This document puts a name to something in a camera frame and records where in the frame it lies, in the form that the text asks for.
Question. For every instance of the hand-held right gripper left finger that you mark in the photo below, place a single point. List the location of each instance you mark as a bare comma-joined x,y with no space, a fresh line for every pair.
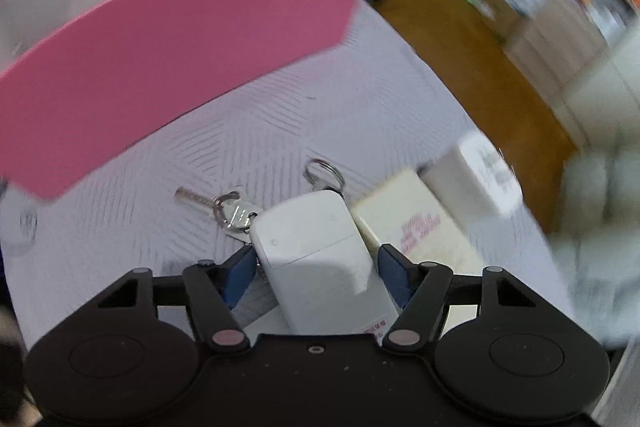
239,274

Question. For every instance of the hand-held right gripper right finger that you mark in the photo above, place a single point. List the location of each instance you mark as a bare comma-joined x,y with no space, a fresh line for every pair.
395,274

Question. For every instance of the white power bank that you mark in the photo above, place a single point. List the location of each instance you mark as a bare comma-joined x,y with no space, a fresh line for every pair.
310,247

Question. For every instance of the white rounded plug charger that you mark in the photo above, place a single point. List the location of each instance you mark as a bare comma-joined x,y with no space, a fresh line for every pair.
465,177

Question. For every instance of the pink cardboard box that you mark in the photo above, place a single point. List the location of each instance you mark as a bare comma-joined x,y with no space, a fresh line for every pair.
175,57

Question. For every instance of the silver keys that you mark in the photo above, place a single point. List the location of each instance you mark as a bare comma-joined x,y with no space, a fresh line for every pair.
237,214

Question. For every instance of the silver keyring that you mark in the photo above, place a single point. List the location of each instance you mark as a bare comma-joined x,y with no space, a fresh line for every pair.
340,181

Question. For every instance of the grey down jacket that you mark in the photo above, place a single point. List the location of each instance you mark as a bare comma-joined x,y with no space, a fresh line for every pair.
600,232

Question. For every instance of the light wooden wardrobe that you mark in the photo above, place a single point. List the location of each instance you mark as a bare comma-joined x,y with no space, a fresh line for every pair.
610,97

